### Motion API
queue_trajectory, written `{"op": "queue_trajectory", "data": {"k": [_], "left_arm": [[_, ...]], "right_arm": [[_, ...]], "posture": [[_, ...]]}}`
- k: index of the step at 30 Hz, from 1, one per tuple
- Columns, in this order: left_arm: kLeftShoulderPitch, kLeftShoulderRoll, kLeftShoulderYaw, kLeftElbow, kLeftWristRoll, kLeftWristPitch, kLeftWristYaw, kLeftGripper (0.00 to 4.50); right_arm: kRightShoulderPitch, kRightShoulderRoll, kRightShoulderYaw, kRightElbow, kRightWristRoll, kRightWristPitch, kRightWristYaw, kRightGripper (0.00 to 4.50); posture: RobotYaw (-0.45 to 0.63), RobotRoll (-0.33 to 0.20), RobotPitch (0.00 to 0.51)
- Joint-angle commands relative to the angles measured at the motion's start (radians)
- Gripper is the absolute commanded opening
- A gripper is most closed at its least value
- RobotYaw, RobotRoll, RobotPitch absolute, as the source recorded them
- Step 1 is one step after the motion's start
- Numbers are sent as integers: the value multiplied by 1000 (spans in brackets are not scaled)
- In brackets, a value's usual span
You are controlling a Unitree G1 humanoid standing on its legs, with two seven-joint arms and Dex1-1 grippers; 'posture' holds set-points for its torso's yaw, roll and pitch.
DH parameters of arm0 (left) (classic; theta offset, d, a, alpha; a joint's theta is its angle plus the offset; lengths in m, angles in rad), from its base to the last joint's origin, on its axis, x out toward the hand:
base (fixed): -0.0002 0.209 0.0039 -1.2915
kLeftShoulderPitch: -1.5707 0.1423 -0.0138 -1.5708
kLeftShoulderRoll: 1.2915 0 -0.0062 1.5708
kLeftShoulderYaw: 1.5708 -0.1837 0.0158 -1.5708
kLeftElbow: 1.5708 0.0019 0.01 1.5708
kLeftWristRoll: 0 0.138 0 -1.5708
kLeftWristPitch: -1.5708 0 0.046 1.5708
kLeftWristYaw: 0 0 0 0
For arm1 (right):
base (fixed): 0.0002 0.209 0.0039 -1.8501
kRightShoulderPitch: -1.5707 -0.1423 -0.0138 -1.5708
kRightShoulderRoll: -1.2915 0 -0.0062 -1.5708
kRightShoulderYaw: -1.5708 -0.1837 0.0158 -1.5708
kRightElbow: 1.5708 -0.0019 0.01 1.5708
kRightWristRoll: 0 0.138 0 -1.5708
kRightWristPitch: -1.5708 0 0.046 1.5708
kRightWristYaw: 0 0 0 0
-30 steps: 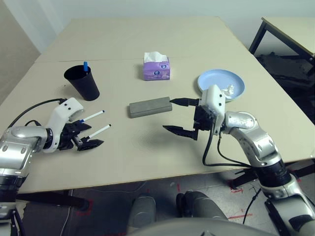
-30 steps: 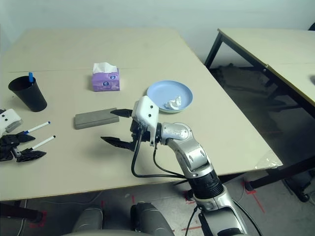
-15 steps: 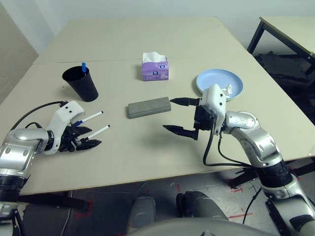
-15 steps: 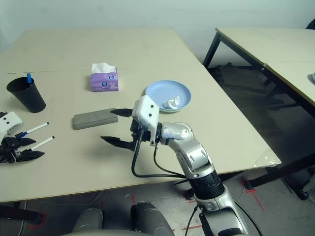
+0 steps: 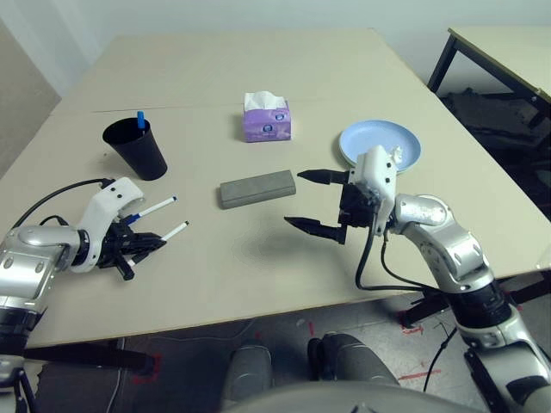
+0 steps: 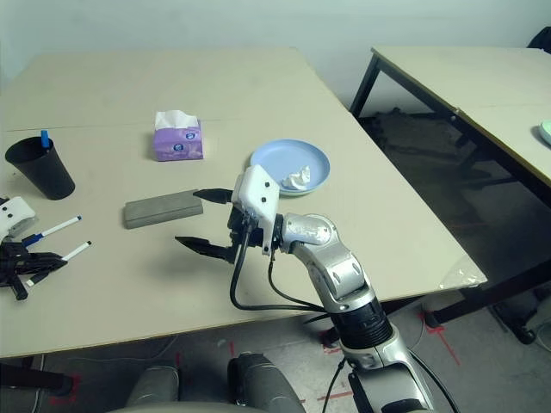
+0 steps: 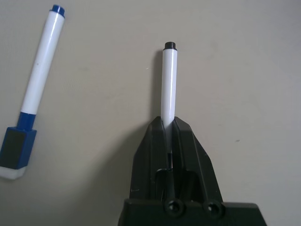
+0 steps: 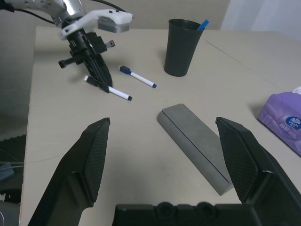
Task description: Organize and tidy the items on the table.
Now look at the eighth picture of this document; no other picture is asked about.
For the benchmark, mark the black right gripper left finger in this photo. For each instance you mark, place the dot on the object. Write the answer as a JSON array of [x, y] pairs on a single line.
[[77, 169]]

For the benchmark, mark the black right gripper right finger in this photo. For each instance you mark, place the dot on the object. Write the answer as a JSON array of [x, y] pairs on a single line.
[[254, 164]]

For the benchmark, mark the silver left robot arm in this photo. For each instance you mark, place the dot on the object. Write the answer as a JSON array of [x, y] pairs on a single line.
[[65, 7]]

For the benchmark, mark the black plastic cup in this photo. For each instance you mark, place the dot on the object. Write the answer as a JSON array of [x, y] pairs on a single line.
[[181, 51]]

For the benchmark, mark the white marker black cap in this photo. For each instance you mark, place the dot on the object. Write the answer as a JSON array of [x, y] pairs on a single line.
[[120, 94]]

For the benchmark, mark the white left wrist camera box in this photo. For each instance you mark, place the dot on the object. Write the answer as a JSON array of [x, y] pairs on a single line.
[[110, 15]]

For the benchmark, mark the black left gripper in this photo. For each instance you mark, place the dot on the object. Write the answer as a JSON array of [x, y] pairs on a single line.
[[82, 44]]

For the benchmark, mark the white marker blue cap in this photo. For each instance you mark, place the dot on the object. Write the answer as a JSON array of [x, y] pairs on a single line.
[[141, 80]]

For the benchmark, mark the grey glasses case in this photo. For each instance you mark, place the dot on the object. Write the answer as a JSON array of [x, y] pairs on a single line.
[[188, 131]]

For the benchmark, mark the purple tissue box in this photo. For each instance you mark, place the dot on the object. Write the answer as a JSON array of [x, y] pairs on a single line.
[[282, 117]]

